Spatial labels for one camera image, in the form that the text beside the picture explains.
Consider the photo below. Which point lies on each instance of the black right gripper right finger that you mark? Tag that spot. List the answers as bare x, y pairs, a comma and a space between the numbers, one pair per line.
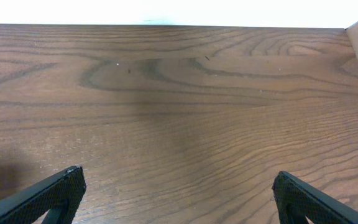
301, 203

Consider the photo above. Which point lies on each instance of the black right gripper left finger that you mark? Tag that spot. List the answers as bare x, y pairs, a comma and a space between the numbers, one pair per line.
57, 198

